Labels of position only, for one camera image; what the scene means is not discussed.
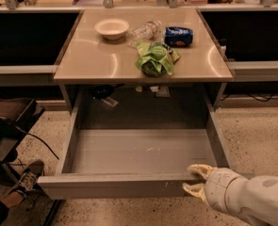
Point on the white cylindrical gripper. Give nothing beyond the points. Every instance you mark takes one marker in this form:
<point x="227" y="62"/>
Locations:
<point x="222" y="187"/>

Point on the grey top drawer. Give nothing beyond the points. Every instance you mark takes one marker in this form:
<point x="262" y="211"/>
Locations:
<point x="142" y="147"/>

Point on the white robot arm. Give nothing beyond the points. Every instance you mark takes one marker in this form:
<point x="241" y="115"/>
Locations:
<point x="254" y="201"/>

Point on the grey drawer cabinet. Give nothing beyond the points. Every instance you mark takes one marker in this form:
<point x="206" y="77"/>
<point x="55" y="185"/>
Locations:
<point x="91" y="60"/>

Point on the green chip bag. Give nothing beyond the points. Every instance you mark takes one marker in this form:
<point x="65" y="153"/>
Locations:
<point x="156" y="58"/>

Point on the blue soda can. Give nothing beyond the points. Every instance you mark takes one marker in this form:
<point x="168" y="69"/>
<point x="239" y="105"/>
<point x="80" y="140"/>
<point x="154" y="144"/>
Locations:
<point x="178" y="36"/>

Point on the clear plastic water bottle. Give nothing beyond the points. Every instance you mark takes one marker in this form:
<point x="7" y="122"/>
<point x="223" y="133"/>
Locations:
<point x="146" y="31"/>

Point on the grey sneaker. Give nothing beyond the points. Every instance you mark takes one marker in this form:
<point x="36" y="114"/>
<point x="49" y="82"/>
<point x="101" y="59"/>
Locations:
<point x="29" y="178"/>

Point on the white bowl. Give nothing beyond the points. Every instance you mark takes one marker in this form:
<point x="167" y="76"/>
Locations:
<point x="112" y="29"/>

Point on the black cart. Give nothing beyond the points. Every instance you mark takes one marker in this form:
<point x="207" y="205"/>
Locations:
<point x="15" y="115"/>

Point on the person's leg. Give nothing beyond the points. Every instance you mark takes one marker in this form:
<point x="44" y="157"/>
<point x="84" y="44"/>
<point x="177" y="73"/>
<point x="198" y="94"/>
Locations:
<point x="11" y="200"/>

